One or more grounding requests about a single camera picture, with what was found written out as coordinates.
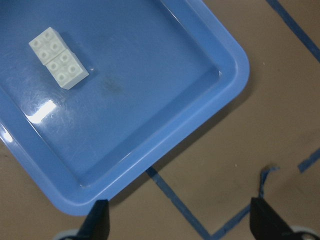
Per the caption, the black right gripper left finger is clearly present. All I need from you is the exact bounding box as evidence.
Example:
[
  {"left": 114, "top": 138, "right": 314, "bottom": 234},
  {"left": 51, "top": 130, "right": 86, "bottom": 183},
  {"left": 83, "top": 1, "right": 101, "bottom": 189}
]
[{"left": 75, "top": 199, "right": 110, "bottom": 240}]

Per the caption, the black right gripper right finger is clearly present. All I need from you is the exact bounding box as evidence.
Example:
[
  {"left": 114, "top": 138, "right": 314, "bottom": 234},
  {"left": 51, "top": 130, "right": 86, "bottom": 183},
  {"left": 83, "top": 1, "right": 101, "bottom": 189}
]
[{"left": 249, "top": 197, "right": 300, "bottom": 240}]

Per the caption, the white block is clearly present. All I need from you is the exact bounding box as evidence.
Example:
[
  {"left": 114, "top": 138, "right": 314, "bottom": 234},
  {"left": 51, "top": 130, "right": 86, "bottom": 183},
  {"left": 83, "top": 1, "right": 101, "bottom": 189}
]
[
  {"left": 46, "top": 49, "right": 89, "bottom": 90},
  {"left": 28, "top": 27, "right": 68, "bottom": 65}
]

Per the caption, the blue plastic tray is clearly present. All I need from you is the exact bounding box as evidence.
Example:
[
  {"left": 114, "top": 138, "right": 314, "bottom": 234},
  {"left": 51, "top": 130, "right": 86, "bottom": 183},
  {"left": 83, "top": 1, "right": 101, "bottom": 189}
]
[{"left": 0, "top": 0, "right": 250, "bottom": 216}]

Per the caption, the brown paper table cover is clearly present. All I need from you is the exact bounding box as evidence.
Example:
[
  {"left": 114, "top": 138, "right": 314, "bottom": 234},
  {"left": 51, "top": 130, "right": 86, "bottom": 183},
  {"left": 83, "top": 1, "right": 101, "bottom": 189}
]
[{"left": 0, "top": 0, "right": 320, "bottom": 240}]

